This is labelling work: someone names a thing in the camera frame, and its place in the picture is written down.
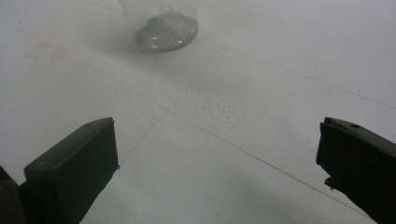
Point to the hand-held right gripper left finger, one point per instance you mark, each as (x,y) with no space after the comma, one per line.
(71,168)

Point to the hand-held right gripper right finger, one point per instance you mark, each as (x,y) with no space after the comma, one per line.
(361,165)

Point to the clear glass jar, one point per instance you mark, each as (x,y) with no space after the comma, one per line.
(166,32)

